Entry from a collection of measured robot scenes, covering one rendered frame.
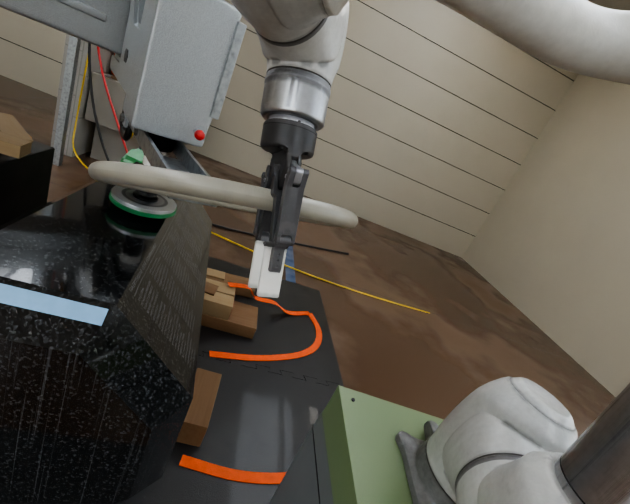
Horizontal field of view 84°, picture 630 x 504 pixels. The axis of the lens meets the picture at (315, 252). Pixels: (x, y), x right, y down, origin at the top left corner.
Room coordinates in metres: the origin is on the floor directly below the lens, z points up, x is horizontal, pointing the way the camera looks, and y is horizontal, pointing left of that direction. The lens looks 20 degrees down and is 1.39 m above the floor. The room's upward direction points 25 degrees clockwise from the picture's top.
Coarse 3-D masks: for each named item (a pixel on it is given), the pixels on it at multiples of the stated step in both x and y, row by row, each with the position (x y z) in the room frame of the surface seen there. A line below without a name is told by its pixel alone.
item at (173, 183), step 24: (96, 168) 0.47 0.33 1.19; (120, 168) 0.44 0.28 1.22; (144, 168) 0.43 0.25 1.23; (168, 192) 0.75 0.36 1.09; (192, 192) 0.43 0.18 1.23; (216, 192) 0.43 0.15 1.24; (240, 192) 0.44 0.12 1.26; (264, 192) 0.46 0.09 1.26; (312, 216) 0.50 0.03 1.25; (336, 216) 0.54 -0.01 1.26
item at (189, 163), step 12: (120, 120) 1.22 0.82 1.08; (144, 132) 1.07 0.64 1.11; (144, 144) 1.04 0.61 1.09; (180, 144) 1.14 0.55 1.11; (156, 156) 0.91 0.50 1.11; (180, 156) 1.11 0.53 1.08; (192, 156) 1.04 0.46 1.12; (168, 168) 0.83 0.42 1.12; (180, 168) 1.02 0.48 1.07; (192, 168) 1.01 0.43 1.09; (204, 204) 0.83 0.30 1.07
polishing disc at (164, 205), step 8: (112, 192) 1.07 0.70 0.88; (120, 192) 1.10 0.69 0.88; (128, 192) 1.13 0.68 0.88; (120, 200) 1.05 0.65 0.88; (128, 200) 1.07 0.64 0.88; (136, 200) 1.09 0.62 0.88; (160, 200) 1.18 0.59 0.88; (168, 200) 1.21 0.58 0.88; (136, 208) 1.05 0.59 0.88; (144, 208) 1.06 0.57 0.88; (152, 208) 1.09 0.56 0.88; (160, 208) 1.12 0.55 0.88; (168, 208) 1.15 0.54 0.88
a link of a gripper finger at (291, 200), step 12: (288, 168) 0.43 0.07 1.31; (288, 180) 0.43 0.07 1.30; (288, 192) 0.43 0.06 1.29; (300, 192) 0.43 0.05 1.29; (288, 204) 0.42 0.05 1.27; (300, 204) 0.43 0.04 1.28; (288, 216) 0.42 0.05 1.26; (276, 228) 0.42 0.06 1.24; (288, 228) 0.42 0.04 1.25; (276, 240) 0.41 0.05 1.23
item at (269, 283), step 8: (264, 248) 0.43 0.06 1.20; (264, 256) 0.43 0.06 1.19; (264, 264) 0.42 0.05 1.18; (264, 272) 0.42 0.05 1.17; (272, 272) 0.43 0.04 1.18; (280, 272) 0.43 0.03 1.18; (264, 280) 0.42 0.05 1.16; (272, 280) 0.43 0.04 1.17; (280, 280) 0.43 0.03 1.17; (264, 288) 0.42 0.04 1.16; (272, 288) 0.42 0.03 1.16; (264, 296) 0.42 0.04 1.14; (272, 296) 0.42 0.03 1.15
